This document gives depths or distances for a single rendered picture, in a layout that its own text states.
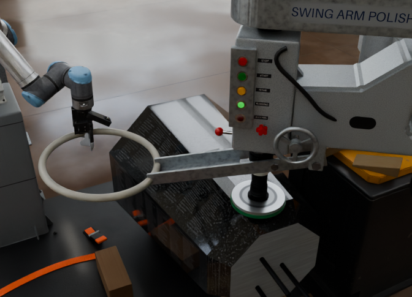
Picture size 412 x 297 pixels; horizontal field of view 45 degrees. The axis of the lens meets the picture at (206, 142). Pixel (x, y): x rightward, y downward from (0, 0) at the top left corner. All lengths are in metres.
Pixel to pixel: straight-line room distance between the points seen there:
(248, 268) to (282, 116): 0.68
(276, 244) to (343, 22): 0.92
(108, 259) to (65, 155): 1.32
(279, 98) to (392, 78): 0.35
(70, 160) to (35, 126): 0.63
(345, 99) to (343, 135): 0.13
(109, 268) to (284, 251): 1.04
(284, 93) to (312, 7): 0.29
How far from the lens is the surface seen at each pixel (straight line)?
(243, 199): 1.97
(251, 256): 2.00
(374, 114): 1.68
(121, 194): 1.90
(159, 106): 2.68
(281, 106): 1.65
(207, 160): 1.99
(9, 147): 2.82
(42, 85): 2.17
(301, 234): 2.07
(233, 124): 1.68
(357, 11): 1.53
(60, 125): 4.28
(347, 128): 1.70
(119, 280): 2.67
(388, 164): 2.36
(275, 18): 1.53
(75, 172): 3.67
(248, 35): 1.58
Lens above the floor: 2.09
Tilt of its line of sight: 33 degrees down
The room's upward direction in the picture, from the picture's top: straight up
